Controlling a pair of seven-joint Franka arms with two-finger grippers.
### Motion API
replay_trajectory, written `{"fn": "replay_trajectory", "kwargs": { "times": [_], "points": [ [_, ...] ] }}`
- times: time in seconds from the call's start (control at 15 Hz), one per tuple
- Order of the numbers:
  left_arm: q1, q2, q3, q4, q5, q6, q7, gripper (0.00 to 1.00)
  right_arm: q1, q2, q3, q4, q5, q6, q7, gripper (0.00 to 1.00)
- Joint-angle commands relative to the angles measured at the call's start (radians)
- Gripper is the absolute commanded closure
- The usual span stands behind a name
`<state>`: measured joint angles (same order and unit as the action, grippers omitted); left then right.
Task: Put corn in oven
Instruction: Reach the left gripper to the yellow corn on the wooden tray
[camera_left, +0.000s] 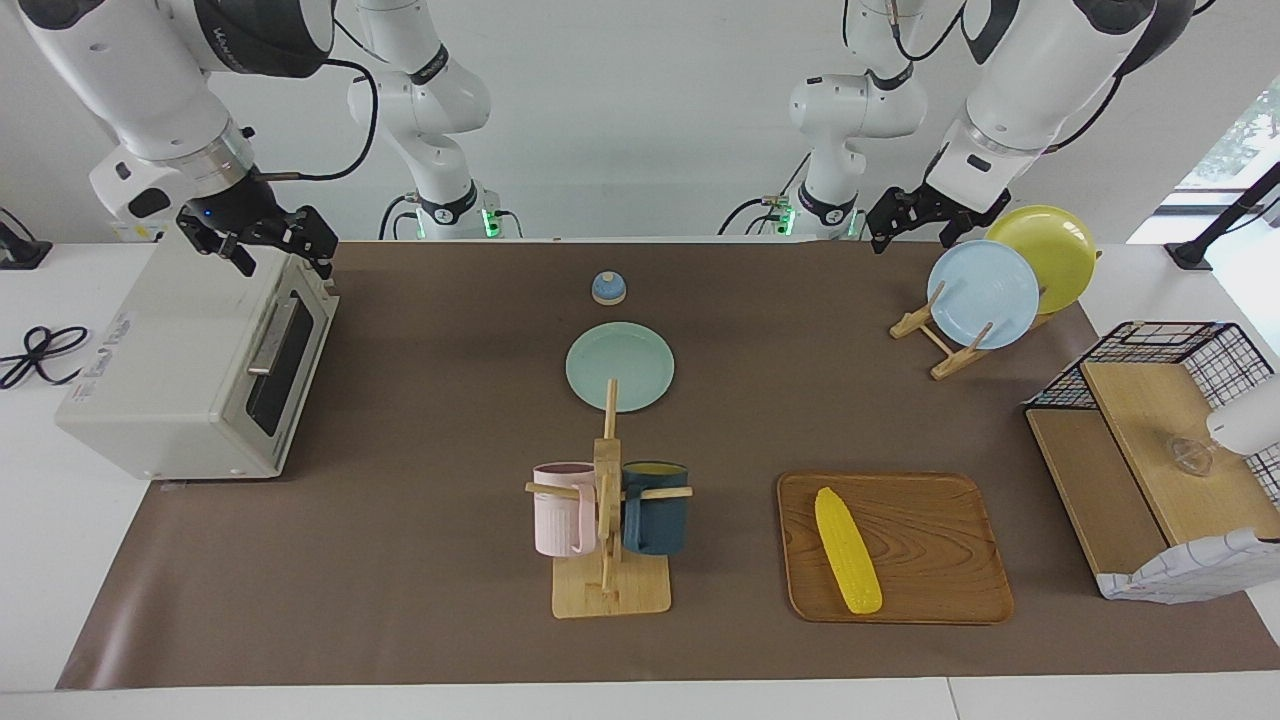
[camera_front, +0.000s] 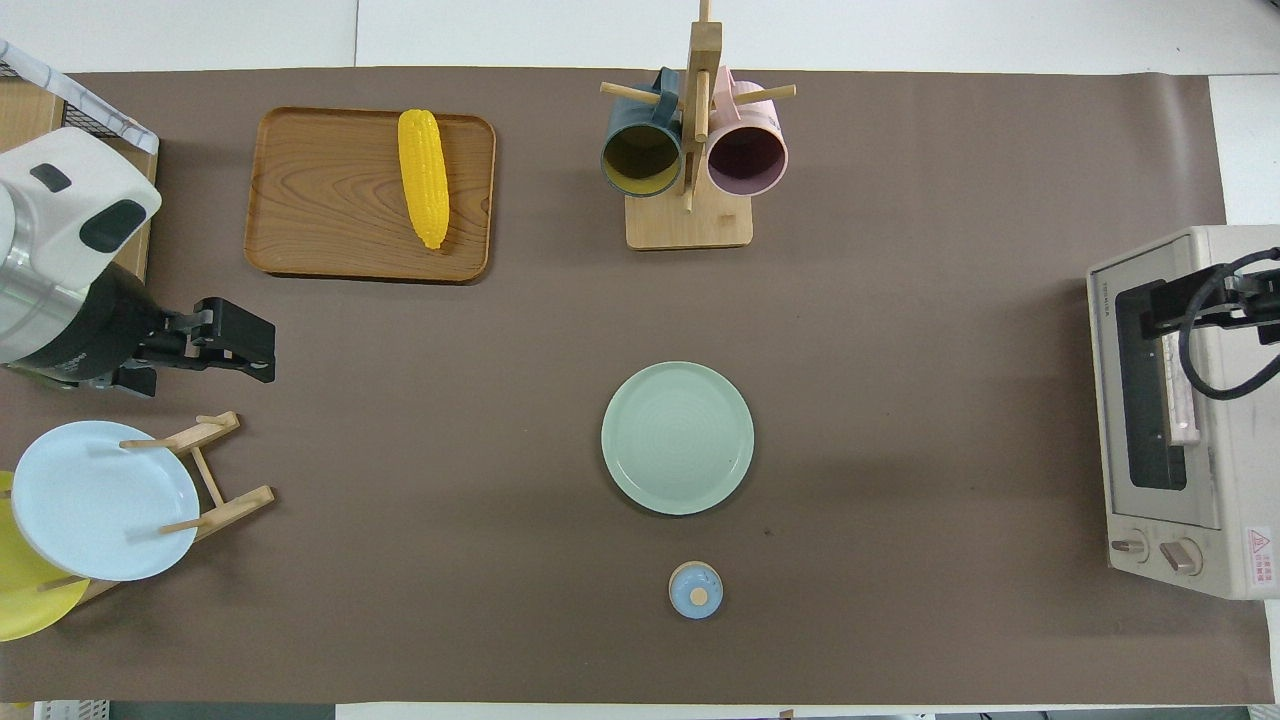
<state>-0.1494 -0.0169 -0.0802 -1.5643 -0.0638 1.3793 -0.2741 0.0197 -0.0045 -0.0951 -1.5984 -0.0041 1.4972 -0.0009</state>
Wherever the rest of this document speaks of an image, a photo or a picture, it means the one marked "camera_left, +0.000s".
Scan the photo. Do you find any cream white toaster oven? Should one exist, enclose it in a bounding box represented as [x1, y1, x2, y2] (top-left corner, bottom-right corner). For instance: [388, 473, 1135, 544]
[55, 240, 341, 481]

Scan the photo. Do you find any light wooden stepped shelf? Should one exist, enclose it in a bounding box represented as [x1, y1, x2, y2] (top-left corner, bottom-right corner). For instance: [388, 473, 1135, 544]
[1025, 360, 1280, 601]

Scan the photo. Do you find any coiled black cable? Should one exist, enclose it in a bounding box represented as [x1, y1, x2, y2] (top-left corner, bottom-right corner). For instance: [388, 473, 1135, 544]
[0, 325, 91, 391]

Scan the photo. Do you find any black wire basket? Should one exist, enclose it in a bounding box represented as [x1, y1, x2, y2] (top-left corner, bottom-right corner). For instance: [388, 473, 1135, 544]
[1028, 321, 1280, 501]

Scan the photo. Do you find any white rounded device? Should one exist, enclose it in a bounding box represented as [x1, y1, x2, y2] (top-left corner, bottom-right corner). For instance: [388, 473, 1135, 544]
[1206, 375, 1280, 457]

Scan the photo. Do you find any black angled stand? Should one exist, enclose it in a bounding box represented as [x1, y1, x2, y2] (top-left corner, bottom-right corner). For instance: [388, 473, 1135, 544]
[1165, 160, 1280, 271]

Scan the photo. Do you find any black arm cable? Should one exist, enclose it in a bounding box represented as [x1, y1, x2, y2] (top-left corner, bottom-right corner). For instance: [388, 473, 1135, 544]
[920, 0, 1216, 201]
[255, 58, 381, 183]

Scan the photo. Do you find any pink mug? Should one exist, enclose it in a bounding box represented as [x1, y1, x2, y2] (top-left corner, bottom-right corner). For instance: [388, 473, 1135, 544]
[532, 462, 599, 558]

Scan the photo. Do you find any yellow corn cob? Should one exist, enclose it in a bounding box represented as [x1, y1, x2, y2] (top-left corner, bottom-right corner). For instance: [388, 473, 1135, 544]
[814, 487, 884, 615]

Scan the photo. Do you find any wooden plate rack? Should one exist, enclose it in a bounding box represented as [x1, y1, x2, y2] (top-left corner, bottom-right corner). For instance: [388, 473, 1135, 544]
[890, 280, 1061, 381]

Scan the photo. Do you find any mint green plate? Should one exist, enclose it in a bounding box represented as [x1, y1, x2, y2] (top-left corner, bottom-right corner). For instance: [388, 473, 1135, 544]
[565, 321, 676, 413]

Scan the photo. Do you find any clear glass cup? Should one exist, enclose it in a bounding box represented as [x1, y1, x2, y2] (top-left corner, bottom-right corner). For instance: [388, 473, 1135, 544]
[1165, 436, 1216, 477]

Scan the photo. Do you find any yellow plate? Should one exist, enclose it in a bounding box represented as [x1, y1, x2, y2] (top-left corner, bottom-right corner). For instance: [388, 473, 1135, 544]
[985, 205, 1098, 315]

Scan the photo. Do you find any wooden mug rack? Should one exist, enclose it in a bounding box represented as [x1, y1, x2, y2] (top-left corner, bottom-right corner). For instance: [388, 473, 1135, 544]
[525, 378, 694, 619]

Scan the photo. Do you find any oven door with glass window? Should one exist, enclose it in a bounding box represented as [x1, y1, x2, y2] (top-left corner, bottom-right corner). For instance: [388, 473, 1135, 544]
[228, 268, 339, 479]

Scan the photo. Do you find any dark blue mug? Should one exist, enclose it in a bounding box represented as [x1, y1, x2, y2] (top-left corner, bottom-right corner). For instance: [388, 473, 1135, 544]
[622, 461, 691, 557]

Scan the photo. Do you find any light blue plate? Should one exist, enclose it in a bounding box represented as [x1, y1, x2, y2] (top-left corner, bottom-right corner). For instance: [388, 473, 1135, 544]
[927, 240, 1041, 350]

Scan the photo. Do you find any white checked cloth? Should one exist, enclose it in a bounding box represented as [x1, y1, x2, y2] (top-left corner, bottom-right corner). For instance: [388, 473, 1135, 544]
[1097, 528, 1280, 604]

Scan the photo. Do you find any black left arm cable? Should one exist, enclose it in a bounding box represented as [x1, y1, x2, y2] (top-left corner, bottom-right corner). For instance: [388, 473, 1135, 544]
[920, 0, 1216, 201]

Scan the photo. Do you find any brown wooden tray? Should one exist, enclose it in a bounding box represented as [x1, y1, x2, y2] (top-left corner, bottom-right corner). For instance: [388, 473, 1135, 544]
[777, 471, 1015, 626]

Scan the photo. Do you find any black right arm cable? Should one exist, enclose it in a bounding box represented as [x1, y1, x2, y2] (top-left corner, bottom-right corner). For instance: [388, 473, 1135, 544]
[255, 58, 381, 183]

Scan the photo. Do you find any brown table mat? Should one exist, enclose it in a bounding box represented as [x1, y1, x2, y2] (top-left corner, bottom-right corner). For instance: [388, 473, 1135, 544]
[57, 240, 1280, 691]

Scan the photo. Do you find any black clamp stand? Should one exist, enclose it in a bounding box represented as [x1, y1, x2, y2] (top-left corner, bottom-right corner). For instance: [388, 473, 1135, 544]
[0, 207, 53, 271]

